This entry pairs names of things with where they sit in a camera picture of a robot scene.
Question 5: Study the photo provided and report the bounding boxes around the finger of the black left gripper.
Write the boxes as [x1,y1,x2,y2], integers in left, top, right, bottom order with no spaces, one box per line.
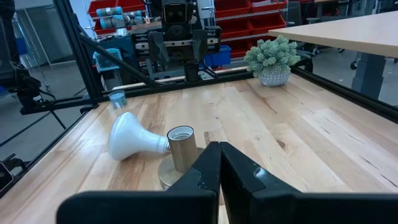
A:
[147,31,170,65]
[192,28,208,64]

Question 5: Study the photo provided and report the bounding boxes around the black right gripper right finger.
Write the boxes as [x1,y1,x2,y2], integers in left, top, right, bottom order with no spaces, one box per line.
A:
[220,141,398,224]

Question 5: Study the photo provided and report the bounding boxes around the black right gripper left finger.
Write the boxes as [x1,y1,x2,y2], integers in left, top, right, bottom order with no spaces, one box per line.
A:
[55,141,222,224]

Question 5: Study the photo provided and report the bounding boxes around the brass lamp socket base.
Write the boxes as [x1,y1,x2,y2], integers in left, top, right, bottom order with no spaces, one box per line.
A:
[157,125,206,190]

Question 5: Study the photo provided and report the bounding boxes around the white flood lightbulb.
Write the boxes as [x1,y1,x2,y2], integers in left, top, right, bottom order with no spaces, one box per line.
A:
[107,111,172,161]

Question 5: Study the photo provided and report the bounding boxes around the grey blue-jointed robot arm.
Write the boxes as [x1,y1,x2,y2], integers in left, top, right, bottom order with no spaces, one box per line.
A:
[95,6,144,37]

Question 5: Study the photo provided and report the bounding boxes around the blue storage bin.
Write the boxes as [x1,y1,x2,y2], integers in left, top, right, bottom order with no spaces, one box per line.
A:
[203,45,233,68]

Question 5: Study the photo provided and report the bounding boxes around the red storage bin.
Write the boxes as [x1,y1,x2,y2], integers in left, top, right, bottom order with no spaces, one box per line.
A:
[248,14,287,35]
[250,0,288,14]
[216,18,253,40]
[93,19,133,35]
[222,39,259,59]
[213,0,252,19]
[87,0,146,18]

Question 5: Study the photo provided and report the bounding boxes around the light blue box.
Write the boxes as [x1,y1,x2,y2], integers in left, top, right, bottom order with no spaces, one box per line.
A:
[92,48,123,73]

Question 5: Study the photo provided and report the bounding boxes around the faux green plant white pot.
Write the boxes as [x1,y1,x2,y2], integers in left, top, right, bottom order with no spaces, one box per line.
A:
[243,34,302,88]

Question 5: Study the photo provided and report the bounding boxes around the black office chair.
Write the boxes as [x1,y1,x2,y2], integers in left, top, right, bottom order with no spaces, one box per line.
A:
[285,1,315,57]

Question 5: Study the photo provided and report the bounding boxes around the light wood desk top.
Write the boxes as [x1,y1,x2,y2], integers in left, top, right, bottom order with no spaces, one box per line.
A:
[267,11,398,58]

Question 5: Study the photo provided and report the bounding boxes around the grey desk leg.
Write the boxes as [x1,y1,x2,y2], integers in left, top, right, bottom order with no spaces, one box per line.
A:
[351,52,387,100]

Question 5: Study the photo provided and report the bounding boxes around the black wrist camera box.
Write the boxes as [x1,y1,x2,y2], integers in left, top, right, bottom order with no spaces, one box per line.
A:
[161,0,189,26]

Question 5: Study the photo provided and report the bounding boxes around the black diagonal frame brace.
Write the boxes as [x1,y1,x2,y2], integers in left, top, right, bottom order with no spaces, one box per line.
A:
[78,32,167,88]

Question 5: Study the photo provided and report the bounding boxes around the black table frame rail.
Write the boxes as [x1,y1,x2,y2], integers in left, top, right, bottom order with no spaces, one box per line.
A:
[0,111,91,199]
[19,68,254,116]
[290,66,398,124]

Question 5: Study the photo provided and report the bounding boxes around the black upright frame post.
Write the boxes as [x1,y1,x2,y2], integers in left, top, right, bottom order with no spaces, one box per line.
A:
[52,0,104,101]

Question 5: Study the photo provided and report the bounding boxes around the black camera stand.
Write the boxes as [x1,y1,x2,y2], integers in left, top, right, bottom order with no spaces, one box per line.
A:
[0,60,68,131]

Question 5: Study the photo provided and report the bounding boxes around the black device with cable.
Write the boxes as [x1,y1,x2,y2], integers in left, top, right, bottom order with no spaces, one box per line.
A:
[0,152,28,192]

